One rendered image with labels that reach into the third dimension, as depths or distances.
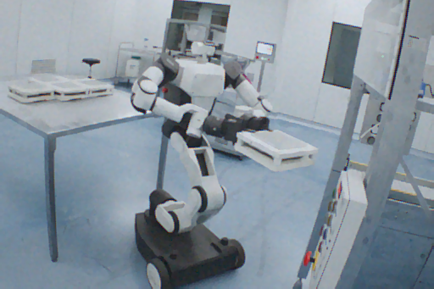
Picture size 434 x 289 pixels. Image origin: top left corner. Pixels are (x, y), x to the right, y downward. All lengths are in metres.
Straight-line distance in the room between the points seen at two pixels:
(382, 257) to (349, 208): 1.10
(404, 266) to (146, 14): 7.15
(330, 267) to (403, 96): 0.40
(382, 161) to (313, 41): 5.79
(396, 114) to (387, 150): 0.08
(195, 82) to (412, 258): 1.40
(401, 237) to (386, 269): 0.19
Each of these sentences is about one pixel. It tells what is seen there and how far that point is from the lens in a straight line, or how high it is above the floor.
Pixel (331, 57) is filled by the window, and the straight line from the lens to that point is 6.48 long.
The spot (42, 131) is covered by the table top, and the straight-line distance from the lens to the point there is 1.78.
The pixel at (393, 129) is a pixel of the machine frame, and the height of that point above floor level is 1.27.
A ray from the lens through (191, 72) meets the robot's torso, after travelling 1.73.
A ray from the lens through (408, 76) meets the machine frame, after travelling 0.78.
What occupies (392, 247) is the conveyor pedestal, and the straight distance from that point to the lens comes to 1.78.
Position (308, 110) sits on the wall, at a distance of 6.59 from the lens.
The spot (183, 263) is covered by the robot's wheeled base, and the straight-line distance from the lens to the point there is 1.91.
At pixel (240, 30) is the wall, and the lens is 6.86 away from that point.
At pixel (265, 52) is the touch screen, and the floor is 1.25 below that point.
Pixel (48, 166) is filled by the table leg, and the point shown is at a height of 0.63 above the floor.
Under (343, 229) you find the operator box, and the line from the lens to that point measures 0.73.
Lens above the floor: 1.39
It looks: 15 degrees down
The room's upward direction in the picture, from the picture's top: 10 degrees clockwise
